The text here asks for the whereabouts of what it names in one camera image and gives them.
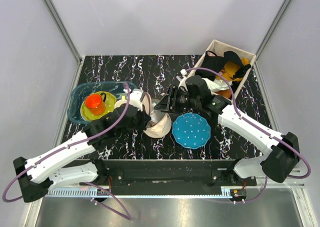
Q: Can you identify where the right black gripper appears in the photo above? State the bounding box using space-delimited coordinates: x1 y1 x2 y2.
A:
153 84 201 115

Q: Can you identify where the cream round laundry bag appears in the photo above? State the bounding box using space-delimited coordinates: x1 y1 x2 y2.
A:
142 92 172 139

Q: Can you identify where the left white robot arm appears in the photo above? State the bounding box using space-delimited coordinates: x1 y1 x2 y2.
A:
13 104 151 203

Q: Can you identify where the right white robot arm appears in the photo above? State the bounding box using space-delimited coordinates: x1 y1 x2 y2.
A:
154 76 300 186

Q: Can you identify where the cream ceramic cup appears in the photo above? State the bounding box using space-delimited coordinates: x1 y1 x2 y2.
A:
114 99 128 113

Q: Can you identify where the teal plastic tub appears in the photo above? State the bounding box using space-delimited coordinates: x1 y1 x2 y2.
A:
67 81 127 125

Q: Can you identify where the blue polka dot plate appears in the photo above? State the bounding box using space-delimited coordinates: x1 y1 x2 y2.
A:
172 113 211 150

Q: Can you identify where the orange mug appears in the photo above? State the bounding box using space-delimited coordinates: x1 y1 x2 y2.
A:
84 93 105 116

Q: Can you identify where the white garment in basket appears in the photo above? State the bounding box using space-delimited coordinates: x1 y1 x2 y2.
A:
203 78 232 93

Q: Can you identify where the black garment in basket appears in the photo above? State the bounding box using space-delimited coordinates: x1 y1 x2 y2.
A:
200 50 242 73

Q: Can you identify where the mustard yellow garment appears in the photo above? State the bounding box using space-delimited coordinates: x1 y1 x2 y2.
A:
220 58 251 92

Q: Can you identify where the wicker basket with liner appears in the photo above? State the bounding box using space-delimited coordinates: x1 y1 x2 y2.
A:
179 39 256 99

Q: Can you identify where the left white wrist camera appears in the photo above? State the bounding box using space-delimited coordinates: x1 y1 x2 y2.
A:
128 88 146 111

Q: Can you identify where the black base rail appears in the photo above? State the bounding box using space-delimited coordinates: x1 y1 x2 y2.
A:
103 159 257 196

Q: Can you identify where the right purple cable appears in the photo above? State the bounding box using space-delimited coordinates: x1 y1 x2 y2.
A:
181 66 312 205

